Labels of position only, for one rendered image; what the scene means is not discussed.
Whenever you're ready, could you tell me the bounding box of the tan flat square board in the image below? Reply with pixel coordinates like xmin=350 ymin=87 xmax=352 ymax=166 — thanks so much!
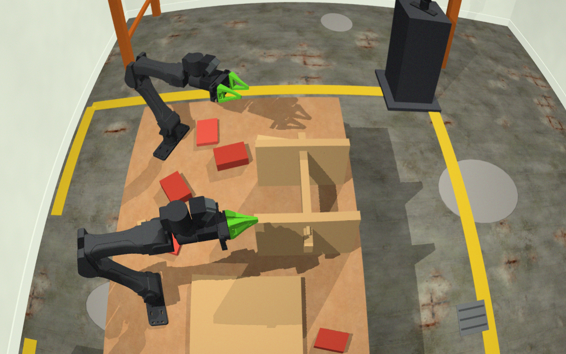
xmin=190 ymin=274 xmax=303 ymax=354

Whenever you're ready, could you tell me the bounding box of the tan wooden board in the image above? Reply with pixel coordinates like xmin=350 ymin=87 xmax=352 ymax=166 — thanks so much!
xmin=254 ymin=211 xmax=361 ymax=256
xmin=255 ymin=139 xmax=350 ymax=186

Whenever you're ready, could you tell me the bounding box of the tan wooden rail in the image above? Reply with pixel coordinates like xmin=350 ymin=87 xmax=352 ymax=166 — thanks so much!
xmin=298 ymin=132 xmax=313 ymax=253

